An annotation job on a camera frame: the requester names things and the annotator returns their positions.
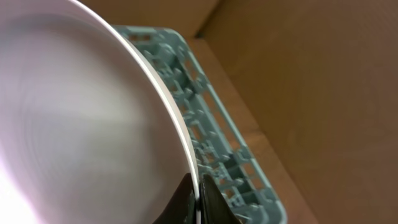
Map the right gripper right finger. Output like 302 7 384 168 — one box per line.
200 174 241 224

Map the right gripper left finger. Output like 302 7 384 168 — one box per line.
153 173 196 224

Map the grey dishwasher rack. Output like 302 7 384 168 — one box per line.
115 26 288 224

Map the pink plate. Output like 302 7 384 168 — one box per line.
1 0 199 223

